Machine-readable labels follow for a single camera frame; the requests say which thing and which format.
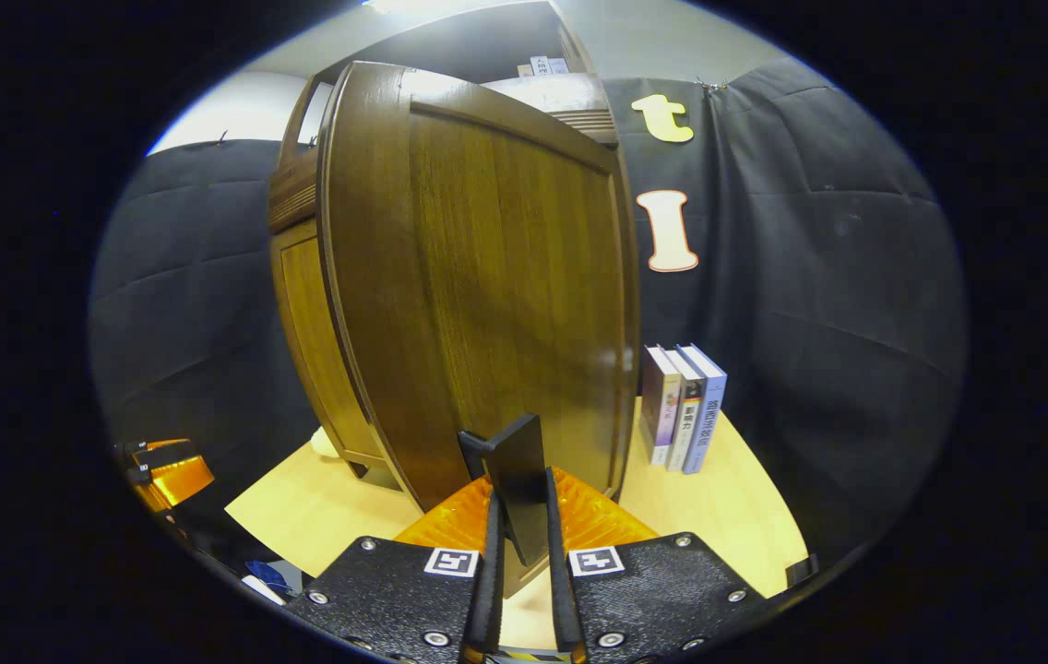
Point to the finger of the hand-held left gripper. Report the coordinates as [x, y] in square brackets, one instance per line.
[178, 480]

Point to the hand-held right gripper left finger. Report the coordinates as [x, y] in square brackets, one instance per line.
[494, 590]

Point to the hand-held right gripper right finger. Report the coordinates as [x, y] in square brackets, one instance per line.
[561, 599]

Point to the wooden cabinet door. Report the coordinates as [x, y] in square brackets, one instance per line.
[487, 277]
[312, 332]

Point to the wooden double-door shoe cabinet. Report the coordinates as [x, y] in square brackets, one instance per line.
[487, 46]

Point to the blue and white object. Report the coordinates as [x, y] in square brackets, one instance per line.
[267, 579]

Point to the cream plush toy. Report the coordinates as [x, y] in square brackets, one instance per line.
[326, 444]

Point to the purple and white book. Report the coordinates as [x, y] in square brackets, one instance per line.
[660, 406]

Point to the black and grey book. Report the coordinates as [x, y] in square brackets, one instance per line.
[688, 415]

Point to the light blue book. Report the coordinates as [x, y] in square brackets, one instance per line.
[707, 415]

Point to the black backdrop cloth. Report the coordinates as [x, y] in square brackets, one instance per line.
[810, 323]

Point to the white spine book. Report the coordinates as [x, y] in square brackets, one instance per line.
[540, 65]

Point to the grey spine book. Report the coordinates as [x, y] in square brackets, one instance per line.
[559, 65]

